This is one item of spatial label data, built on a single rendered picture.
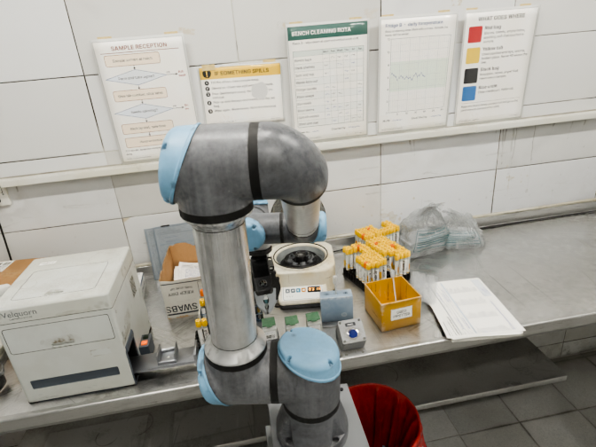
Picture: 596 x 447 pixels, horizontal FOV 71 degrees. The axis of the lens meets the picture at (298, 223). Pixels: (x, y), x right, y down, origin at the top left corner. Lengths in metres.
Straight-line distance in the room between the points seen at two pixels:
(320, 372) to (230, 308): 0.20
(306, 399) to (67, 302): 0.64
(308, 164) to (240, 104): 1.01
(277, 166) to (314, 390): 0.43
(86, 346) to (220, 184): 0.75
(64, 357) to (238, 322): 0.64
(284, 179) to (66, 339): 0.82
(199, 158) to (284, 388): 0.44
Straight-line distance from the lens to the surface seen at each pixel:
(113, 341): 1.22
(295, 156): 0.59
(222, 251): 0.66
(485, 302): 1.49
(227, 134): 0.60
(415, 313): 1.35
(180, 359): 1.27
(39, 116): 1.72
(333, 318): 1.35
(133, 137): 1.63
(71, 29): 1.66
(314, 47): 1.59
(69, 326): 1.21
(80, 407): 1.32
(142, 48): 1.58
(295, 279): 1.44
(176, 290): 1.45
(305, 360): 0.78
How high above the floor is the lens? 1.70
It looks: 23 degrees down
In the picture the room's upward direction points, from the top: 5 degrees counter-clockwise
